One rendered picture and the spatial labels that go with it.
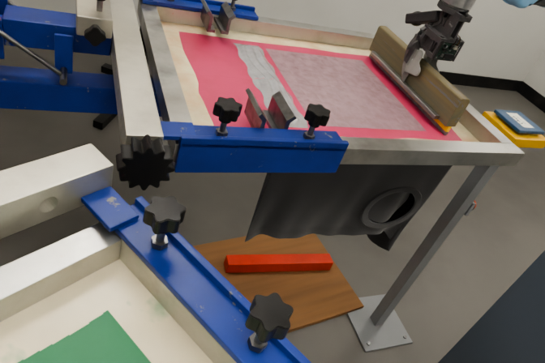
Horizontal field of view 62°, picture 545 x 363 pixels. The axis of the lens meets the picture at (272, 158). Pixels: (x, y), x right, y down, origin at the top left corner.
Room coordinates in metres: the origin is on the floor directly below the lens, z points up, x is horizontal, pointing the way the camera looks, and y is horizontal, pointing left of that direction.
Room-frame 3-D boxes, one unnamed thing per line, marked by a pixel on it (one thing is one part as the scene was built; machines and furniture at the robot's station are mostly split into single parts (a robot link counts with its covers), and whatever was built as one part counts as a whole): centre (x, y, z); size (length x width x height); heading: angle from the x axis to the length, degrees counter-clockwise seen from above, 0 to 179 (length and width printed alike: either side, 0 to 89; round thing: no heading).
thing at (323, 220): (0.87, -0.19, 0.77); 0.46 x 0.09 x 0.36; 120
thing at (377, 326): (1.18, -0.60, 0.48); 0.22 x 0.22 x 0.96; 30
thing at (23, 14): (0.72, 0.44, 1.02); 0.17 x 0.06 x 0.05; 120
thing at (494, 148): (1.00, -0.05, 0.97); 0.79 x 0.58 x 0.04; 120
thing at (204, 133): (0.64, 0.02, 0.97); 0.30 x 0.05 x 0.07; 120
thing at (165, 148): (0.47, 0.17, 1.02); 0.07 x 0.06 x 0.07; 120
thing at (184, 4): (1.12, 0.30, 0.97); 0.30 x 0.05 x 0.07; 120
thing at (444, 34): (1.11, -0.28, 1.14); 0.09 x 0.08 x 0.12; 30
